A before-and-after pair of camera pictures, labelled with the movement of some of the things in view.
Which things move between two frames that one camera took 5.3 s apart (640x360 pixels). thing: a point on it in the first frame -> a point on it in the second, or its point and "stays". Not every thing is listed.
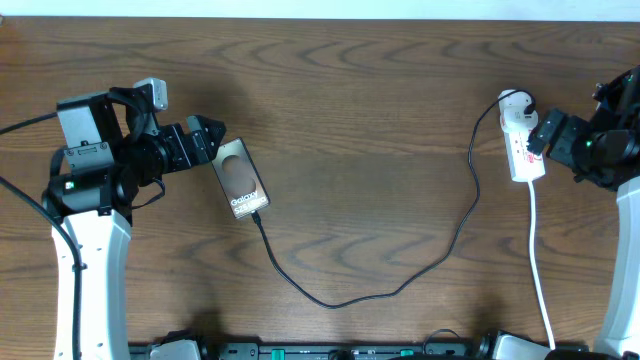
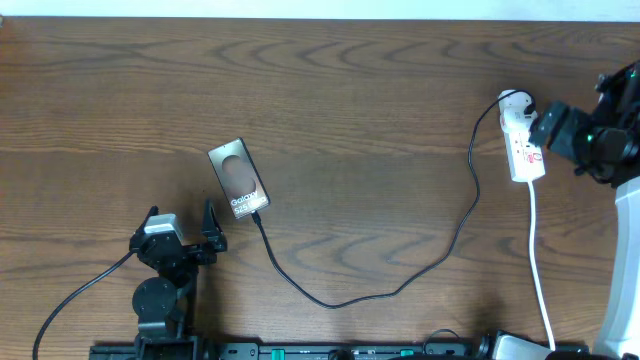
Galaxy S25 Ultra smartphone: [239, 178] stays
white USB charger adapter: [512, 111] stays
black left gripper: [180, 153] -> [213, 247]
